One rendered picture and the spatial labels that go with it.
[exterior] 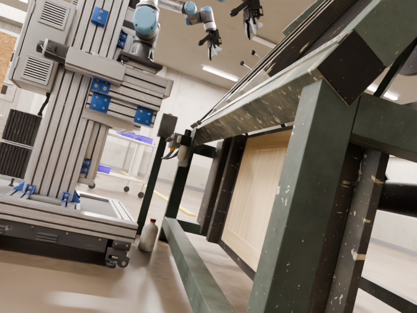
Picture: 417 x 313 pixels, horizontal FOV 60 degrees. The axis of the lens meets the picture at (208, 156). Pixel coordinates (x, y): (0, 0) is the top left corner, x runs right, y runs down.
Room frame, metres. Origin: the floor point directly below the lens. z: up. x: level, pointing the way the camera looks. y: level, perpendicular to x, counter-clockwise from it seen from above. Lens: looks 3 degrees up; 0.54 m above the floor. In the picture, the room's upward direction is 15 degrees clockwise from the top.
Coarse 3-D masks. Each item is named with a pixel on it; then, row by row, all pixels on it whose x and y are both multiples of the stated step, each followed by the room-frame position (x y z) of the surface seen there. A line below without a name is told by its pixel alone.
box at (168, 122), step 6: (162, 114) 2.78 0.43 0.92; (168, 114) 2.72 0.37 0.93; (162, 120) 2.71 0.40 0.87; (168, 120) 2.72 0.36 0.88; (174, 120) 2.73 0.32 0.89; (162, 126) 2.71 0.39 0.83; (168, 126) 2.72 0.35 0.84; (174, 126) 2.73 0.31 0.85; (162, 132) 2.72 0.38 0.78; (168, 132) 2.72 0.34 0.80
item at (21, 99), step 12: (0, 12) 4.36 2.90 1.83; (12, 12) 4.40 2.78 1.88; (24, 12) 4.43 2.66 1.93; (0, 24) 4.56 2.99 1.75; (12, 24) 4.59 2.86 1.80; (12, 84) 4.63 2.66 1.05; (0, 96) 4.61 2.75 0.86; (12, 96) 4.64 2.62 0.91; (24, 96) 4.95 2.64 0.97; (0, 108) 4.64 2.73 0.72; (24, 108) 5.15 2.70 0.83; (0, 120) 4.63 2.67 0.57; (0, 132) 4.64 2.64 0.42
